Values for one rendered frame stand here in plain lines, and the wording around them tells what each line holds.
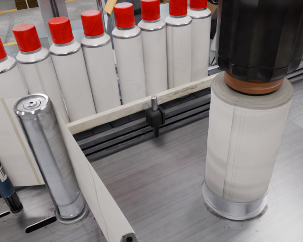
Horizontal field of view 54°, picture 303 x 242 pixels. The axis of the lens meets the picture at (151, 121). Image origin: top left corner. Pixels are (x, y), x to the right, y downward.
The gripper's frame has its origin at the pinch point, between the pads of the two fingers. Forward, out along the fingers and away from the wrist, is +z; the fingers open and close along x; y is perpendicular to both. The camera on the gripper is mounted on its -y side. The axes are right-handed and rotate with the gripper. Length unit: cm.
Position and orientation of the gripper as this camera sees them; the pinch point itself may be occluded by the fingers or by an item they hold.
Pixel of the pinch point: (211, 57)
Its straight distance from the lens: 68.5
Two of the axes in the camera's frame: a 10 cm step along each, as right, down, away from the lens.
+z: -3.9, 8.5, 3.7
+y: 4.6, 5.2, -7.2
